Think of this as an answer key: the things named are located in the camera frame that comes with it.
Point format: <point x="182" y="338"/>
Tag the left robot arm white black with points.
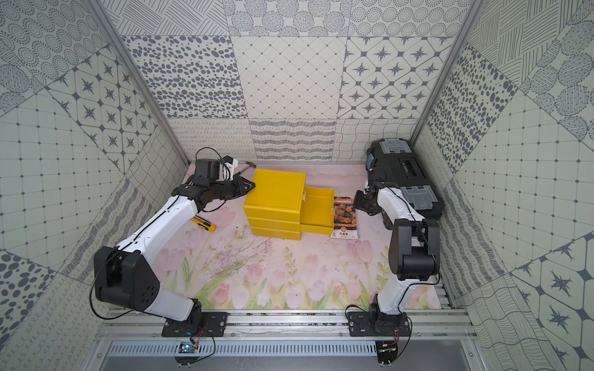
<point x="124" y="274"/>

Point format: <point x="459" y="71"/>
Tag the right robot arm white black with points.
<point x="413" y="252"/>

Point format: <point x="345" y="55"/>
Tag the hammer with black handle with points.
<point x="248" y="165"/>

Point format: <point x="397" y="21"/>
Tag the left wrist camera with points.
<point x="208" y="171"/>

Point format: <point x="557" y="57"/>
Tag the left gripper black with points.
<point x="237" y="186"/>

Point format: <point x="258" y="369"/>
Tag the aluminium frame rail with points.
<point x="309" y="325"/>

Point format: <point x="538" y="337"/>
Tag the black plastic toolbox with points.
<point x="392" y="163"/>

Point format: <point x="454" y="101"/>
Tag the yellow black utility knife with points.
<point x="203" y="223"/>

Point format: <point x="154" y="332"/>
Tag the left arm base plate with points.
<point x="207" y="323"/>

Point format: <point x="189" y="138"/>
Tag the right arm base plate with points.
<point x="364" y="324"/>

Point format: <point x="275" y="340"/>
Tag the white slotted cable duct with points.
<point x="244" y="348"/>

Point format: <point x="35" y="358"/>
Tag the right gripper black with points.
<point x="358" y="204"/>

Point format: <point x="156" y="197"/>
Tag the yellow plastic drawer cabinet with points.
<point x="273" y="208"/>

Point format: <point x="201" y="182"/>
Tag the dark orange fruit seed bag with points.
<point x="345" y="219"/>

